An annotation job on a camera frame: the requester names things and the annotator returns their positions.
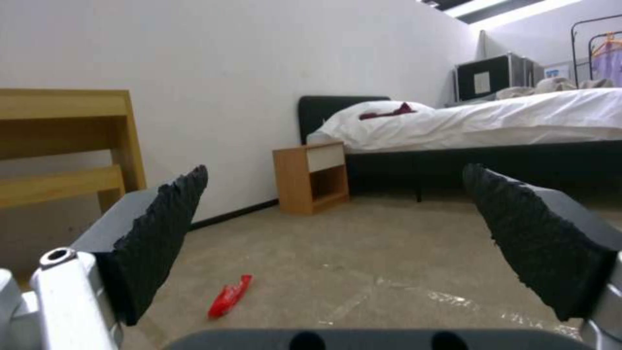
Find white duvet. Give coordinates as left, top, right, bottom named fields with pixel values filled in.
left=310, top=87, right=622, bottom=151

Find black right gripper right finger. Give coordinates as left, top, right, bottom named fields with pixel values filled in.
left=462, top=163, right=622, bottom=350

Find lilac hanging garment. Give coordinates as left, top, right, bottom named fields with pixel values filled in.
left=589, top=32, right=622, bottom=83

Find clear plastic wrap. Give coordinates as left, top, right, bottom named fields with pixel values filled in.
left=318, top=277, right=592, bottom=340

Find dark upholstered bed frame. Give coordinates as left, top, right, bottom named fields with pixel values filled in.
left=297, top=95, right=622, bottom=203

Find black clothes rack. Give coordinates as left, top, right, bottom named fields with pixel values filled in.
left=570, top=20, right=622, bottom=88

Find black metal-edged flight case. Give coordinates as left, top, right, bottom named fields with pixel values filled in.
left=453, top=53, right=545, bottom=104

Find light wooden desk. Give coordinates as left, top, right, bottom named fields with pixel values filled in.
left=0, top=88, right=148, bottom=212

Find crumpled beige clothes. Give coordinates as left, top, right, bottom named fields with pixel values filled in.
left=493, top=77, right=622, bottom=99

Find wooden bedside table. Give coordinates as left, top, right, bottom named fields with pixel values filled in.
left=272, top=142, right=351, bottom=216

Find white pillow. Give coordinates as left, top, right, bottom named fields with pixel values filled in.
left=313, top=101, right=438, bottom=145

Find red snack wrapper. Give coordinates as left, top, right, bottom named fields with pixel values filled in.
left=207, top=274, right=254, bottom=320

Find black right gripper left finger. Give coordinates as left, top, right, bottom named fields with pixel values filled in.
left=0, top=164, right=209, bottom=350

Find dark red cloth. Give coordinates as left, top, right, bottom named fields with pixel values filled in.
left=359, top=103, right=417, bottom=121

